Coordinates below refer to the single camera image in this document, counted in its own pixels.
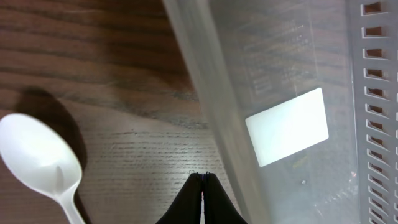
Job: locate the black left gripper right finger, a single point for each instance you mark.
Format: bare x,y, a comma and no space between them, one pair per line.
218,208

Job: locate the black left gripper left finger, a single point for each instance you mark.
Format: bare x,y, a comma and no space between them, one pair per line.
186,207

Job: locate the white plastic spoon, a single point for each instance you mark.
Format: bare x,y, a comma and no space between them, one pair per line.
42,160

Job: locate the white label sticker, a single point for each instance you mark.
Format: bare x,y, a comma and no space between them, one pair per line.
289,127

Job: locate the clear perforated plastic basket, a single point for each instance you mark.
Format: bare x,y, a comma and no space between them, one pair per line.
245,57

